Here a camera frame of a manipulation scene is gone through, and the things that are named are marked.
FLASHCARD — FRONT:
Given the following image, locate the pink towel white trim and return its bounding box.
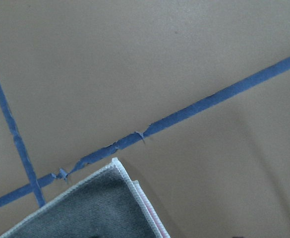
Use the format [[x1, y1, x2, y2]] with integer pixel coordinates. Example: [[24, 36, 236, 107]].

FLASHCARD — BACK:
[[2, 158, 170, 238]]

